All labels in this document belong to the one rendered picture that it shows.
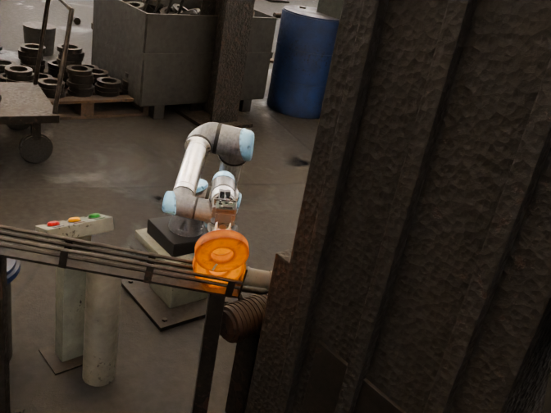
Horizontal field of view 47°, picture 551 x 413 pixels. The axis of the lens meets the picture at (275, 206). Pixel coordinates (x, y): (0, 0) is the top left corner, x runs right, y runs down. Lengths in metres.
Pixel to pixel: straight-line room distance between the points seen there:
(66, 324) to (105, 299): 0.29
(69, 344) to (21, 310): 0.40
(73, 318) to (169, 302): 0.53
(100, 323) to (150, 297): 0.65
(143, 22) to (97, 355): 3.01
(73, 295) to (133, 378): 0.40
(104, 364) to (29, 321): 0.50
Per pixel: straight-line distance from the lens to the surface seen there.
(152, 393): 2.50
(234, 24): 4.95
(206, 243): 1.76
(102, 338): 2.37
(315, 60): 5.56
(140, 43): 4.94
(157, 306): 2.89
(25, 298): 2.97
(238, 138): 2.33
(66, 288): 2.41
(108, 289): 2.25
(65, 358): 2.61
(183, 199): 2.06
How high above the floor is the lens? 1.72
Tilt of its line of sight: 26 degrees down
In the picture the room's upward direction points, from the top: 11 degrees clockwise
